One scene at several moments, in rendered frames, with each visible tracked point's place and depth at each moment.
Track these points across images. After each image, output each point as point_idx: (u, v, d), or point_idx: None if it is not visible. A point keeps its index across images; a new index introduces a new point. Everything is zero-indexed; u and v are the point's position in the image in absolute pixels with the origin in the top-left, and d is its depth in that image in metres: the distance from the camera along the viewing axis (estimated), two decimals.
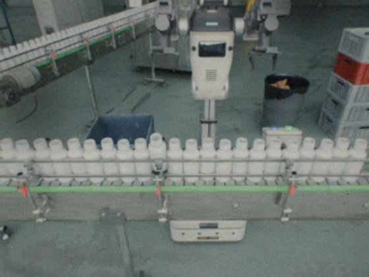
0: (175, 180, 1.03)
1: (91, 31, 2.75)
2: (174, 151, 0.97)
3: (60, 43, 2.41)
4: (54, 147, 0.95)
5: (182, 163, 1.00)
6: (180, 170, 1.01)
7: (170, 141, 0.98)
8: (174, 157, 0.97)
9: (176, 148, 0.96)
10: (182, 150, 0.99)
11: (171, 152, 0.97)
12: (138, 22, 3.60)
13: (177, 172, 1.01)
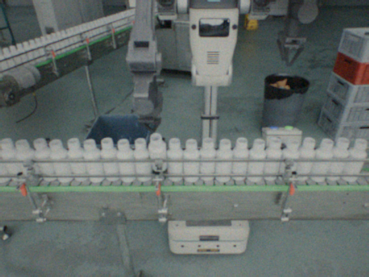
0: (175, 180, 1.03)
1: (91, 31, 2.75)
2: (174, 151, 0.97)
3: (60, 43, 2.41)
4: (54, 147, 0.95)
5: (182, 163, 1.00)
6: (180, 170, 1.01)
7: (170, 141, 0.98)
8: (174, 157, 0.97)
9: (176, 148, 0.96)
10: (182, 150, 0.99)
11: (171, 152, 0.97)
12: None
13: (177, 172, 1.01)
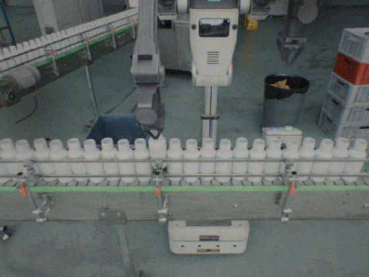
0: (175, 179, 1.03)
1: (91, 31, 2.75)
2: (174, 151, 0.97)
3: (60, 43, 2.41)
4: (54, 147, 0.95)
5: (182, 163, 1.00)
6: (180, 170, 1.01)
7: (170, 141, 0.98)
8: (174, 156, 0.97)
9: (176, 148, 0.96)
10: (182, 150, 0.99)
11: (171, 152, 0.97)
12: None
13: (177, 172, 1.01)
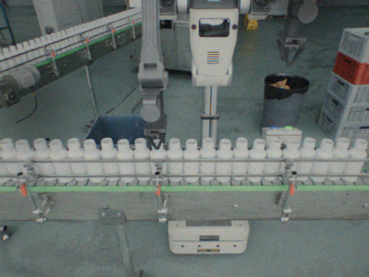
0: (176, 180, 1.02)
1: (91, 31, 2.75)
2: (175, 151, 0.97)
3: (60, 43, 2.41)
4: (54, 147, 0.95)
5: (182, 163, 1.01)
6: (180, 170, 1.01)
7: (170, 142, 0.98)
8: (175, 157, 0.97)
9: (176, 148, 0.96)
10: (182, 150, 0.99)
11: (171, 153, 0.97)
12: (138, 22, 3.60)
13: (178, 172, 1.01)
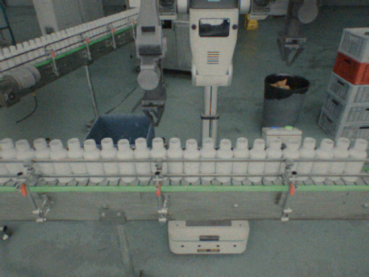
0: (175, 179, 1.03)
1: (91, 31, 2.75)
2: (174, 150, 0.97)
3: (60, 43, 2.41)
4: (54, 147, 0.95)
5: (182, 163, 1.01)
6: (180, 170, 1.01)
7: (171, 140, 0.98)
8: (174, 156, 0.97)
9: (175, 148, 0.96)
10: (182, 150, 0.99)
11: (171, 152, 0.97)
12: None
13: (177, 171, 1.01)
